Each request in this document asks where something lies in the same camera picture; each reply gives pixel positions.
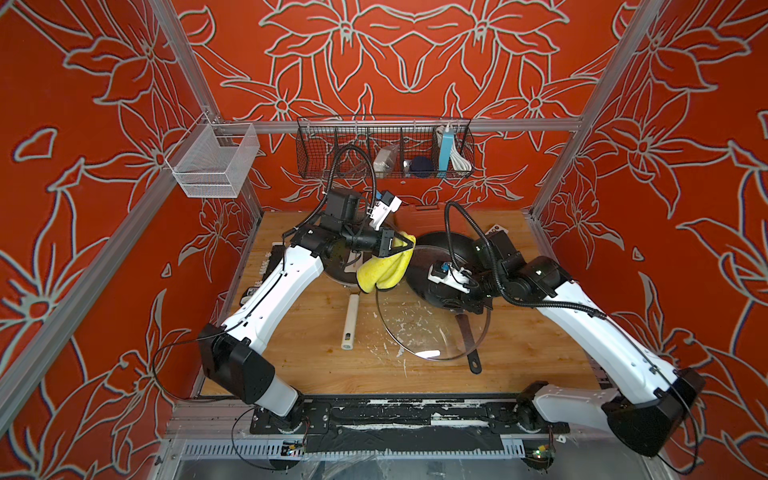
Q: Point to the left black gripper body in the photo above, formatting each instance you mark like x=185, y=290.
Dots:
x=380, y=241

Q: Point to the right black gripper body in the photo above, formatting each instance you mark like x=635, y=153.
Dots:
x=459, y=297

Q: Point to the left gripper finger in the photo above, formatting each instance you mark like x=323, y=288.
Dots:
x=402, y=249
x=403, y=239

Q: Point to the yellow microfiber cloth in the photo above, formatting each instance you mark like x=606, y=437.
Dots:
x=382, y=273

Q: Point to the glass lid with black handle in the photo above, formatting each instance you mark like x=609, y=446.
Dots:
x=425, y=318

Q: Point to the glass lid with white handle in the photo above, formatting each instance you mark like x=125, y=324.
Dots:
x=351, y=245

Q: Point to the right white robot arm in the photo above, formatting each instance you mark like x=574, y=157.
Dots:
x=649, y=399

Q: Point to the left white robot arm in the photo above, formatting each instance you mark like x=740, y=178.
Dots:
x=232, y=353

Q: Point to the black frying pan with lid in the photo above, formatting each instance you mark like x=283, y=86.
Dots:
x=461, y=251

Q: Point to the red plastic tool case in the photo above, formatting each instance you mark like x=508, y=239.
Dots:
x=419, y=220

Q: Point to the white box with dots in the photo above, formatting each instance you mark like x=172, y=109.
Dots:
x=496, y=229

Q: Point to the dark blue round object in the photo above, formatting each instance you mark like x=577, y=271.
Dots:
x=421, y=167

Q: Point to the white packet in basket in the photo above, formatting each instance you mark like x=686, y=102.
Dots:
x=385, y=161

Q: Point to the blue white bottle in basket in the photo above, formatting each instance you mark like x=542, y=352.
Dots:
x=446, y=144

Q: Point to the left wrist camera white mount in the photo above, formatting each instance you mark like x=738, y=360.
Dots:
x=385, y=203

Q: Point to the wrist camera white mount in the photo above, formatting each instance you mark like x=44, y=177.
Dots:
x=385, y=203
x=446, y=273

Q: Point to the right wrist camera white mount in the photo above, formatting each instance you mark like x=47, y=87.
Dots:
x=446, y=273

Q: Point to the black wire wall basket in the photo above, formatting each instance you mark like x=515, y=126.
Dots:
x=354, y=147

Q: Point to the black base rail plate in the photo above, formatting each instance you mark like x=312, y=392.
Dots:
x=410, y=423

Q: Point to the clear plastic wall bin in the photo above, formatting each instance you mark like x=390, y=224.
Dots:
x=213, y=164

